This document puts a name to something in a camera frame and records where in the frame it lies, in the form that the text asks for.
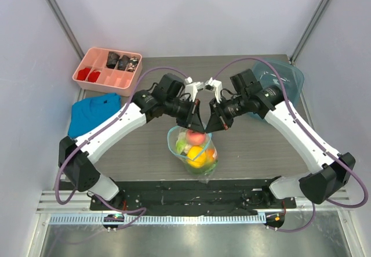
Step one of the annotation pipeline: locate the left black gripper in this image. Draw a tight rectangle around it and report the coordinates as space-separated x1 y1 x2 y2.
164 97 205 133

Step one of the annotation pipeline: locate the pink peach toy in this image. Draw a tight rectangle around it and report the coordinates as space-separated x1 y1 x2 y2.
185 129 206 146

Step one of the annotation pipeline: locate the clear zip top bag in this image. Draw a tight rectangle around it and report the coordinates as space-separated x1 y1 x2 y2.
167 126 219 183

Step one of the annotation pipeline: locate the orange green mango toy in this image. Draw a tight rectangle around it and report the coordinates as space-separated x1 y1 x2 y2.
205 149 217 162

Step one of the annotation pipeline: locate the yellow pear toy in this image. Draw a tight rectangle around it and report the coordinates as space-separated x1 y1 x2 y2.
187 146 207 168

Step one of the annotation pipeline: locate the green lettuce toy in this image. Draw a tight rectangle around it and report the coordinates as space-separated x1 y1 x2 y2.
185 162 217 176

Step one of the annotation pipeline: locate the white cauliflower toy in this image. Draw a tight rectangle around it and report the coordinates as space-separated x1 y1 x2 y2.
175 132 192 155

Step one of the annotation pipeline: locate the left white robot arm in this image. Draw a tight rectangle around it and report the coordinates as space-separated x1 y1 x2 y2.
59 73 205 210

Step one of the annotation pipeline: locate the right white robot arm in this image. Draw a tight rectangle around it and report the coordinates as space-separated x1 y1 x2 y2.
205 69 355 208

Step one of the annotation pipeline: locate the teal plastic basin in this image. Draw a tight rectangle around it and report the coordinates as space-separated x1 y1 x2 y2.
248 58 304 113

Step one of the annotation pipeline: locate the dark patterned roll three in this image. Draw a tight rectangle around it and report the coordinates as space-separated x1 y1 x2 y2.
126 57 139 72

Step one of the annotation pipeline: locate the dark patterned roll two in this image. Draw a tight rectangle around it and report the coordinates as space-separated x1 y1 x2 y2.
117 55 130 71

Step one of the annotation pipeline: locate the dark patterned roll one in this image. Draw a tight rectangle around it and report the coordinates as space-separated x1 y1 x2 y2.
106 51 120 69

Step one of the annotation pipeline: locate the pink compartment tray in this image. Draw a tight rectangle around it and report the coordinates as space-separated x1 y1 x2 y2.
72 47 143 97

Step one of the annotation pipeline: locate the blue folded cloth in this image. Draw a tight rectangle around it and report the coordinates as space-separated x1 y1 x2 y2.
68 93 121 139

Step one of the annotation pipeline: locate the red item right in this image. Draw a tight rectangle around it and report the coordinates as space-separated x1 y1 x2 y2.
86 70 101 83

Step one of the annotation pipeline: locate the red item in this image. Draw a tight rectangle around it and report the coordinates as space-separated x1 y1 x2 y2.
86 70 101 83
76 67 91 81

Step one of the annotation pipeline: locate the red item left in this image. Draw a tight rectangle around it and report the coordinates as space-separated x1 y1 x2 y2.
76 67 91 81

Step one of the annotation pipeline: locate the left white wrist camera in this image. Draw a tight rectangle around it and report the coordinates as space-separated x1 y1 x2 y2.
184 77 205 102

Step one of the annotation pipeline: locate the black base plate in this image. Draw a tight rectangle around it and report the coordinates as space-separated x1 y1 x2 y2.
89 178 297 215

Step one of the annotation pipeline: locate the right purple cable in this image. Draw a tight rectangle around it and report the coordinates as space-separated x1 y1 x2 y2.
214 57 367 234

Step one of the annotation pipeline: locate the purple cable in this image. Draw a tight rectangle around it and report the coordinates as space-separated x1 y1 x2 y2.
214 57 367 234
54 67 189 230

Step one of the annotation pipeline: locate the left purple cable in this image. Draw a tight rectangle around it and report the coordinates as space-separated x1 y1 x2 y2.
54 67 189 230

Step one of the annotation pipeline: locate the white slotted cable duct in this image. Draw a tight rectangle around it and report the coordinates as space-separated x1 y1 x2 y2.
49 213 266 225

